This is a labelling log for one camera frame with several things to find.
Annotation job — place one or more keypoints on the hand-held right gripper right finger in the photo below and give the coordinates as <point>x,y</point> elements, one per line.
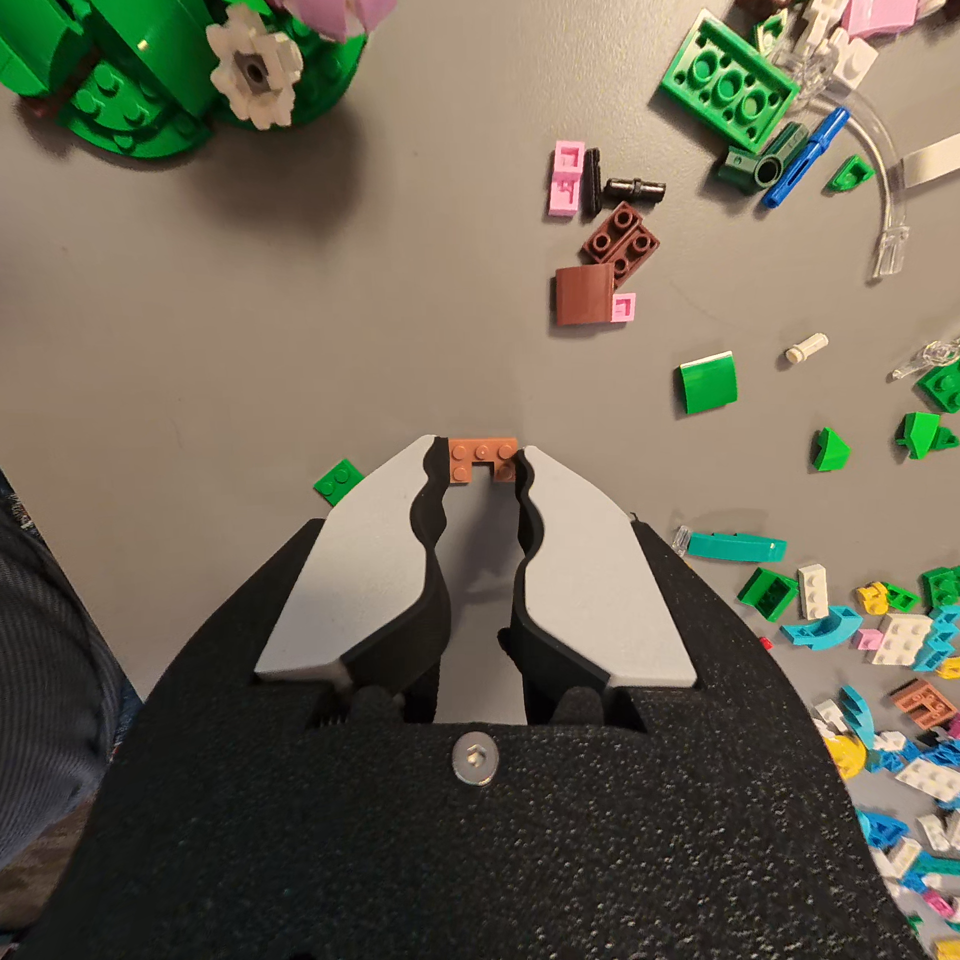
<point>600,592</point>

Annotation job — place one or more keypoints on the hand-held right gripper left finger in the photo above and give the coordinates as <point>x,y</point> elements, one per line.
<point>352,592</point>

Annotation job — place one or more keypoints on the orange-brown notched lego plate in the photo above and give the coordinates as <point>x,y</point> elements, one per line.
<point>480,452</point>

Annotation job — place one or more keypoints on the green and pink lego flower model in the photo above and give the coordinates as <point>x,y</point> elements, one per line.
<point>150,60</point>

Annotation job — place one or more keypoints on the small green lego plate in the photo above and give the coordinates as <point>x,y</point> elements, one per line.
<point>337,481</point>

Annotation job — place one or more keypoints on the teal curved lego piece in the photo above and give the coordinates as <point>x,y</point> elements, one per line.
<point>735,546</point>

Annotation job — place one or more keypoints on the green hollow lego brick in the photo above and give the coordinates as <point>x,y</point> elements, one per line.
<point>766,592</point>

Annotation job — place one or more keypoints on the white lego brick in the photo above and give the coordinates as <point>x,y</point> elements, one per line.
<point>812,592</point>

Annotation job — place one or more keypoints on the green curved lego slope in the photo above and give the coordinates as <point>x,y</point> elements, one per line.
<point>709,384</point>

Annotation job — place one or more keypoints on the small pink lego tile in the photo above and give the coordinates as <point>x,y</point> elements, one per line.
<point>624,307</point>

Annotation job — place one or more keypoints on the brown lego slope tile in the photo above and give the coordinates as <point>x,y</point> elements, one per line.
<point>583,296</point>

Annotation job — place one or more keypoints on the pile of colourful lego pieces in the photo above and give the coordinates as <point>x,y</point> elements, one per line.
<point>900,637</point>

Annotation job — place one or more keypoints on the white lego pin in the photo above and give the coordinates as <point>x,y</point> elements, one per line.
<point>806,349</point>

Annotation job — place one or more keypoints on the dark brown lego plate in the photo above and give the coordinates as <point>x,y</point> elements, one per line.
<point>622,240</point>

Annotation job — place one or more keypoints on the small clear lego piece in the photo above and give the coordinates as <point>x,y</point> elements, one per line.
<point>922,358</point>

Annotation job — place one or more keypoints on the dark green lego connector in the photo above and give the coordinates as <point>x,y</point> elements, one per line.
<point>750,161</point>

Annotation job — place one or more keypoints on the clear curved lego piece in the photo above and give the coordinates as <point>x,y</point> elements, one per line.
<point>892,225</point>

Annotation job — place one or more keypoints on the blue lego axle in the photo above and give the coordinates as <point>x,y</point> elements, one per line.
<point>806,157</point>

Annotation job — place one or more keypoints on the wide green lego plate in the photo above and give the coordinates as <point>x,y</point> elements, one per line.
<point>727,86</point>

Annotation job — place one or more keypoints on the cluster of small mixed lego pieces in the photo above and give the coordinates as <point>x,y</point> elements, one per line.
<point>877,15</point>

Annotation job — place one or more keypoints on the person's leg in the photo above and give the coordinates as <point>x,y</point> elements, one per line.
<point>45,675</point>

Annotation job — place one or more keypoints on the white paper strip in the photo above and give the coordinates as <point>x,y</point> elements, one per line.
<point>934,165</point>

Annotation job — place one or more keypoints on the pink lego bracket piece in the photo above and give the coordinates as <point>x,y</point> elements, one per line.
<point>564,187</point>

